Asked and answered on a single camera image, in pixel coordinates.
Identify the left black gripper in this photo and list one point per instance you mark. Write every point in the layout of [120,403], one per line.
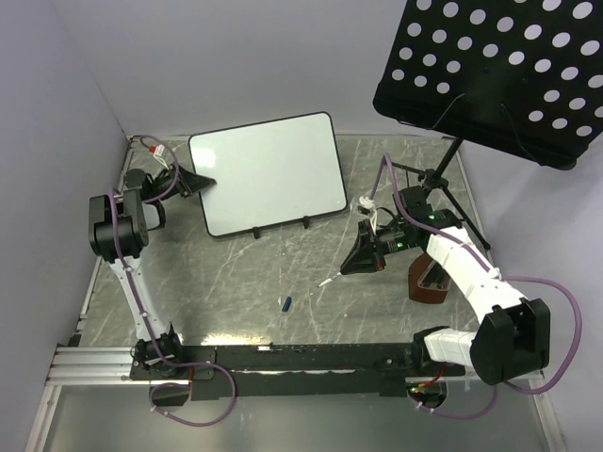
[189,183]

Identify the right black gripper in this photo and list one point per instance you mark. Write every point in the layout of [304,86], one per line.
[364,256]

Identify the white marker pen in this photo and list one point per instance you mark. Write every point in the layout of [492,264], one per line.
[328,280]

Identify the white whiteboard black frame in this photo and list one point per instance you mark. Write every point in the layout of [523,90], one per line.
[269,173]

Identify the blue marker cap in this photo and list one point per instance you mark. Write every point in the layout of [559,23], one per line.
[287,304]

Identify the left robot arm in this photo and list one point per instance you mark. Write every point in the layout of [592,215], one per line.
[119,231]

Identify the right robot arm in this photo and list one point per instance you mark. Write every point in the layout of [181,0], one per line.
[513,337]

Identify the black perforated music stand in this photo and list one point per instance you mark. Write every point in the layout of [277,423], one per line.
[521,77]

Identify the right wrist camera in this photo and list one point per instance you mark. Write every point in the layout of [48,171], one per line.
[366,206]

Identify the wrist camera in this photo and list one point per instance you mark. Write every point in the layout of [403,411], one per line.
[366,206]
[160,154]

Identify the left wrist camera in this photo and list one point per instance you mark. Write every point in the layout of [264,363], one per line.
[160,154]

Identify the wire whiteboard easel stand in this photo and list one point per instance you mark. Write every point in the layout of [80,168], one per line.
[303,221]

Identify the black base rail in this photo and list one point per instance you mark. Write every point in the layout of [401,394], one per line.
[213,372]

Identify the aluminium frame rail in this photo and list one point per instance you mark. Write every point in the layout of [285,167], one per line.
[90,366]

